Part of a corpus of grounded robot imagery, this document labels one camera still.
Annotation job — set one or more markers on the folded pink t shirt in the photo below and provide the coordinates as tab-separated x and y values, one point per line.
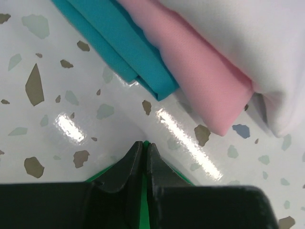
216	89

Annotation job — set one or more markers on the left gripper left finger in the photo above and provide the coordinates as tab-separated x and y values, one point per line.
43	205

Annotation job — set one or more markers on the folded white t shirt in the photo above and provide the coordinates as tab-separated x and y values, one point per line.
265	39

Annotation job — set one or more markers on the folded teal t shirt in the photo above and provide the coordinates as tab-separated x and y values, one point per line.
109	29

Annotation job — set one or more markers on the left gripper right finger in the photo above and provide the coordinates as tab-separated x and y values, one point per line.
209	207

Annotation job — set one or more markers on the green t shirt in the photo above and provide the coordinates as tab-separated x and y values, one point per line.
144	210

